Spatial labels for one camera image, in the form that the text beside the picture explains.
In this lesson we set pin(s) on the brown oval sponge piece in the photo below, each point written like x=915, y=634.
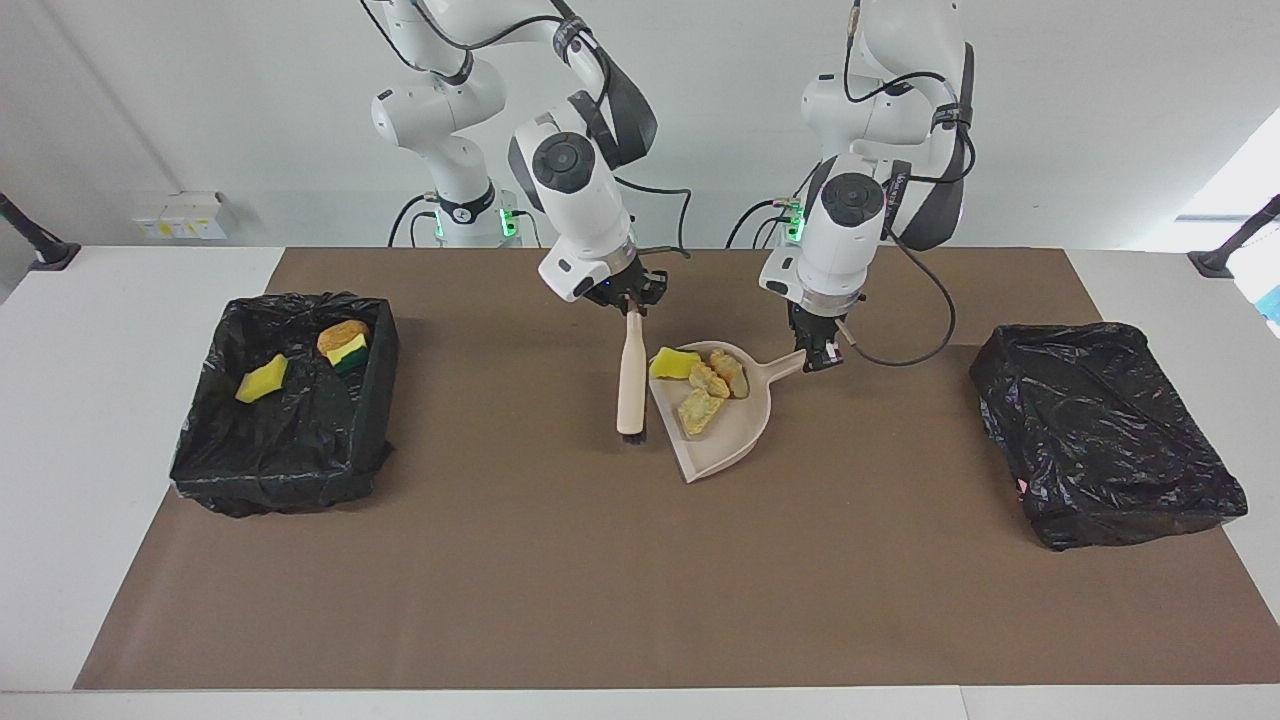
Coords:
x=340, y=330

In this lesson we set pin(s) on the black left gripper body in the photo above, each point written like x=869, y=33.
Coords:
x=815, y=325

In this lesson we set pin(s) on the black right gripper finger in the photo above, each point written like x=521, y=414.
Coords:
x=632, y=306
x=656, y=285

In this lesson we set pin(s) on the small yellow green sponge piece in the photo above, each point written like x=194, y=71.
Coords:
x=348, y=352

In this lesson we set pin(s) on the brown table mat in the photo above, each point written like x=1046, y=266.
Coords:
x=640, y=620

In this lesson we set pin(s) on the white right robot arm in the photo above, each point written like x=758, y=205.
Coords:
x=575, y=190

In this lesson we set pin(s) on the yellow notched sponge piece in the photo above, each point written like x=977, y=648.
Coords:
x=262, y=380

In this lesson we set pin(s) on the black bag lined bin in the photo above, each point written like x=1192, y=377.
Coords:
x=290, y=450

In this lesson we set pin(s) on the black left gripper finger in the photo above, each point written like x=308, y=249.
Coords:
x=832, y=352
x=812, y=358

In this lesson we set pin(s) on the green topped yellow sponge piece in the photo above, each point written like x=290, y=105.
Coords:
x=674, y=364

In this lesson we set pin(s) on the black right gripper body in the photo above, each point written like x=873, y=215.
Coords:
x=615, y=290

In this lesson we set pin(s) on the beige foam chunk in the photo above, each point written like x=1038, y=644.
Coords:
x=732, y=372
x=700, y=410
x=708, y=380

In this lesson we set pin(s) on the blue item at table edge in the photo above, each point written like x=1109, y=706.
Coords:
x=1273, y=305

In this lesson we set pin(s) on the beige plastic dustpan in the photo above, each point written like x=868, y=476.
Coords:
x=735, y=440

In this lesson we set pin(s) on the black lined bin pink spot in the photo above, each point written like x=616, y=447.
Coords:
x=1120, y=450

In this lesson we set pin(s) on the white wall box yellow labels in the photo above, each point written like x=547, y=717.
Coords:
x=180, y=220

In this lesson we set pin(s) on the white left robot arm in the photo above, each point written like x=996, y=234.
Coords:
x=850, y=220

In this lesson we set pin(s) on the beige hand brush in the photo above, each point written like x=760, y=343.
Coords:
x=632, y=380

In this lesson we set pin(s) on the black camera stand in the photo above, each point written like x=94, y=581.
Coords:
x=1215, y=262
x=55, y=255

